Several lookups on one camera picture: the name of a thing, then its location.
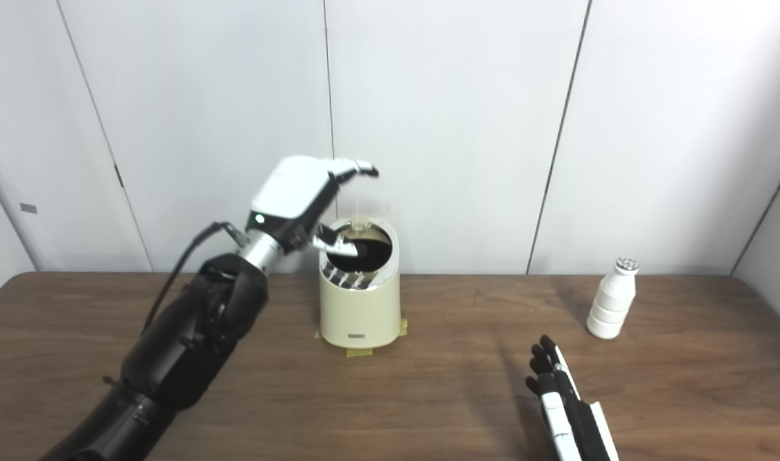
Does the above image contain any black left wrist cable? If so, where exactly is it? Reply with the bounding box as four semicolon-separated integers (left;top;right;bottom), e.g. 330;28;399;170
140;222;250;334

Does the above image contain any cream-colored cylindrical bin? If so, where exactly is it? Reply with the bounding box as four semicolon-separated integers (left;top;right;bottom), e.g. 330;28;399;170
319;218;401;350

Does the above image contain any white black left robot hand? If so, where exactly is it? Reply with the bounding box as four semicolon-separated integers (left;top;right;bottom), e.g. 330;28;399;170
246;156;381;258

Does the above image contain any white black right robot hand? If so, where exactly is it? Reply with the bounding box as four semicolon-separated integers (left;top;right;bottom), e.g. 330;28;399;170
525;335;619;461

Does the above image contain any small white plastic bottle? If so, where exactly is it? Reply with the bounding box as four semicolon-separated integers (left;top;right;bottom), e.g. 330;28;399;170
586;257;640;339

